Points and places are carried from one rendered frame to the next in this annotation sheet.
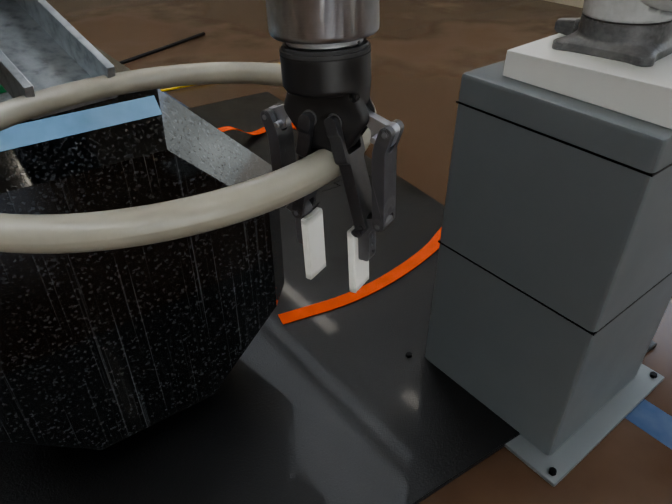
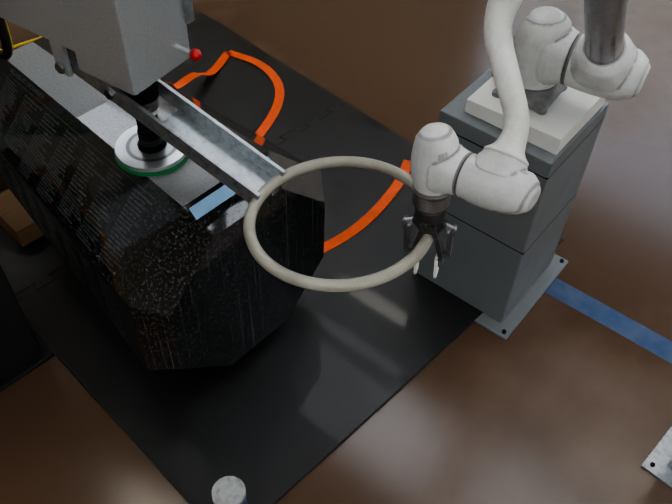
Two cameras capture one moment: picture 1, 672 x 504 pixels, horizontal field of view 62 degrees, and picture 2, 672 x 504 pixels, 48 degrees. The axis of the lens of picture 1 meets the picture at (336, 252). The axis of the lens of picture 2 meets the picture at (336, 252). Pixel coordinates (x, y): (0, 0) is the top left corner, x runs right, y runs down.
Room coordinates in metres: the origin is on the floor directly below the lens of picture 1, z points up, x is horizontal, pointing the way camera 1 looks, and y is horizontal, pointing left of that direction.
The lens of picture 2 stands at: (-0.71, 0.54, 2.26)
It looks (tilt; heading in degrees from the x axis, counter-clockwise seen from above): 48 degrees down; 346
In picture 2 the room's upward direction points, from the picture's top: 2 degrees clockwise
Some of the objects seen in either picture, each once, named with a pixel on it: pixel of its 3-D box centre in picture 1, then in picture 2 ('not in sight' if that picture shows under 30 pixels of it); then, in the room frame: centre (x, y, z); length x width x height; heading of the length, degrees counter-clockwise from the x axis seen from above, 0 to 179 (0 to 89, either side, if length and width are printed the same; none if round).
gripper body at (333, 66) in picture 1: (327, 95); (429, 217); (0.47, 0.01, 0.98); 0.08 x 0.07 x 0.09; 60
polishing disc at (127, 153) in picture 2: not in sight; (152, 146); (1.05, 0.65, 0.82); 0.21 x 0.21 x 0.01
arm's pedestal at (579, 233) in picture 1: (562, 249); (501, 196); (1.06, -0.52, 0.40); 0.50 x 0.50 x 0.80; 39
